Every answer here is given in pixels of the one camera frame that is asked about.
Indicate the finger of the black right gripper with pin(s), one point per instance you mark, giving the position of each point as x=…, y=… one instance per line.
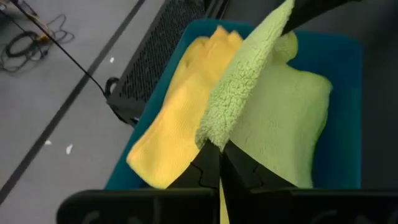
x=311, y=9

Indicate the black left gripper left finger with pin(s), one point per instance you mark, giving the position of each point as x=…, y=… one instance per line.
x=205, y=171

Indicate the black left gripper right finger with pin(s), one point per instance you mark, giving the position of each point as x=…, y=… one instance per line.
x=242, y=174

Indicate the yellow microfiber towel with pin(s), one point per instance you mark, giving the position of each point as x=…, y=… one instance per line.
x=180, y=118

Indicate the green microfiber towel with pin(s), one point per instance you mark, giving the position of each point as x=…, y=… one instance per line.
x=280, y=118

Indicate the blue plastic bin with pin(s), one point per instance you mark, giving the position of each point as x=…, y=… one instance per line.
x=342, y=124

